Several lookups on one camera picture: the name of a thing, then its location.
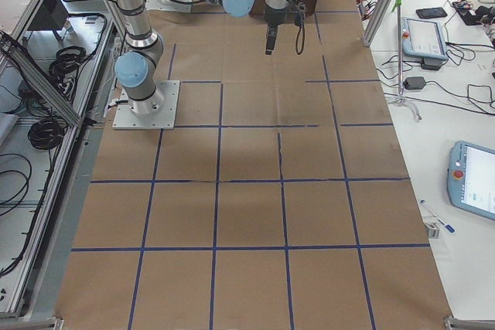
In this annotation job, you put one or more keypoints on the blue white pen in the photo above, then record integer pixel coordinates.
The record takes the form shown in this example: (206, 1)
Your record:
(431, 221)

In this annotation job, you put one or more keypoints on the blue teach pendant tablet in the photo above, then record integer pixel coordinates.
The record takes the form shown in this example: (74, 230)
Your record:
(423, 38)

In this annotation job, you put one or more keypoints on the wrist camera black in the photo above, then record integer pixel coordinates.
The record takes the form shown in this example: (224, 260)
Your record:
(299, 12)

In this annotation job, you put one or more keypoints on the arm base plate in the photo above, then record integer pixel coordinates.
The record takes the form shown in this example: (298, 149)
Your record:
(158, 112)

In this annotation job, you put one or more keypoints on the black smartphone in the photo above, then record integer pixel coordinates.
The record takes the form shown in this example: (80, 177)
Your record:
(431, 13)

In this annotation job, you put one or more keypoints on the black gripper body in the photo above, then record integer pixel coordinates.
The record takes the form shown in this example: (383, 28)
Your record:
(274, 17)

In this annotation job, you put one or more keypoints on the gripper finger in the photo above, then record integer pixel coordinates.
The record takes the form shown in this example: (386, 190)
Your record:
(268, 41)
(273, 32)

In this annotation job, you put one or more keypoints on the black power adapter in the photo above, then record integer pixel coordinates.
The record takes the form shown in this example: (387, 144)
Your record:
(414, 83)

